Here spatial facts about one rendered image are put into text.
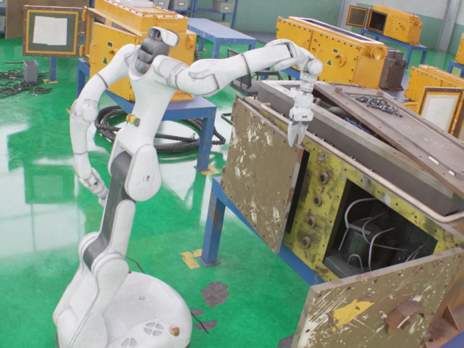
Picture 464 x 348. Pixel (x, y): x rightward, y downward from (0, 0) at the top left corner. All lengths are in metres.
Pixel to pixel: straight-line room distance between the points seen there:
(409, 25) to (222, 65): 11.01
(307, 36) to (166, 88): 4.47
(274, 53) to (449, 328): 1.44
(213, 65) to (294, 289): 1.98
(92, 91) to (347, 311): 1.28
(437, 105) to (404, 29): 8.21
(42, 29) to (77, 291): 3.68
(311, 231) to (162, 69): 1.06
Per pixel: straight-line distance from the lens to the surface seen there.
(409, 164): 1.95
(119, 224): 2.00
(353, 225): 2.23
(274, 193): 2.32
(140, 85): 1.79
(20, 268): 3.23
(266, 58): 1.69
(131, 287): 2.53
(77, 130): 2.03
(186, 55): 4.39
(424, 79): 8.81
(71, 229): 3.57
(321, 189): 2.20
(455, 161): 2.10
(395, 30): 12.77
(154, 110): 1.84
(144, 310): 2.48
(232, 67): 1.66
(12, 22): 6.44
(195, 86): 1.66
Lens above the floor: 1.99
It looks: 25 degrees down
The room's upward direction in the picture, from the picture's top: 10 degrees clockwise
